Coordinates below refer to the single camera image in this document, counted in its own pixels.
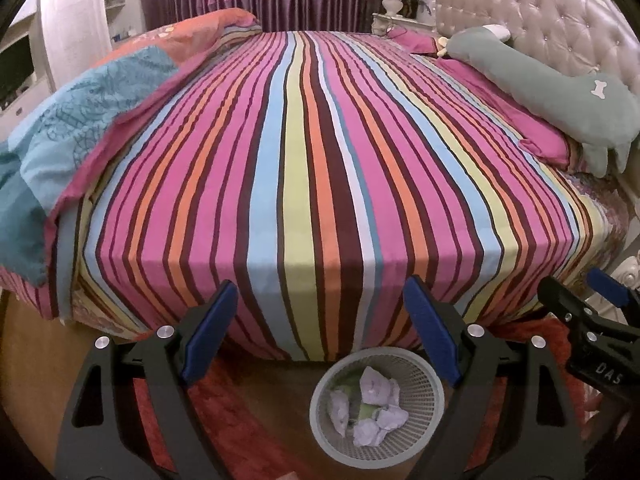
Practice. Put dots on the small pink pillow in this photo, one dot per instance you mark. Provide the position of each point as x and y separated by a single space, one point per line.
417 41

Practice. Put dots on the red rug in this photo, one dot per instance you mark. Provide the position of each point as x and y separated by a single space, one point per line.
225 410

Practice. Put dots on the white paper ball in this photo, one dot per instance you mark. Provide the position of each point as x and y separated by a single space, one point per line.
377 385
340 410
392 416

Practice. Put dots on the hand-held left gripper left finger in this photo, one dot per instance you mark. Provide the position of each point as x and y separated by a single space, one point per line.
210 332

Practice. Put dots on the orange and teal quilt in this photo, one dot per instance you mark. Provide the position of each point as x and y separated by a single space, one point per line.
75 125

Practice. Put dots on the black television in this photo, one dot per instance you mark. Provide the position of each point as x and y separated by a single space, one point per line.
15 70

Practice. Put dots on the white nightstand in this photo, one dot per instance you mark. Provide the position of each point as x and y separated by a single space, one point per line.
400 22

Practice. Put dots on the green cardboard box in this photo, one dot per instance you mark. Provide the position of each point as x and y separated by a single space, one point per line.
366 411

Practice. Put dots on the bed with striped sheet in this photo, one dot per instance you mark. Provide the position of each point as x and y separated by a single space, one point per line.
325 185

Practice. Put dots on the white wardrobe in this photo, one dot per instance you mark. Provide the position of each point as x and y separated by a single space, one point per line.
75 25

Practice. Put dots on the white mesh wastebasket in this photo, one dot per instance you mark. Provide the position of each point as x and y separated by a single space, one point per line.
320 410

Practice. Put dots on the paisley patterned bedspread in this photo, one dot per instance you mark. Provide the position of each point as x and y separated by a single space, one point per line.
600 220

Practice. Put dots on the white television cabinet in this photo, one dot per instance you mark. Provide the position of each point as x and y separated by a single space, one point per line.
30 25

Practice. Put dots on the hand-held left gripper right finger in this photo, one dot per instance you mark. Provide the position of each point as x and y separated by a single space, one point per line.
432 332

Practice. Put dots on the large pink pillow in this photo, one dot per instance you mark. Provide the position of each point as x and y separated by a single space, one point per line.
500 105

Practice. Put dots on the cream tufted headboard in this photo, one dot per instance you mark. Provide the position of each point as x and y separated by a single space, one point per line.
540 0

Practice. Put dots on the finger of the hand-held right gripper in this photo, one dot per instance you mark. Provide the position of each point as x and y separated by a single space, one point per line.
607 290
560 300

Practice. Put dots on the green plush pillow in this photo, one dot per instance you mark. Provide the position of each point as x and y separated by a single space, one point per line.
550 85

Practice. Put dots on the white wrapper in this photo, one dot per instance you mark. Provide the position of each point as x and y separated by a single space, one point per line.
367 432

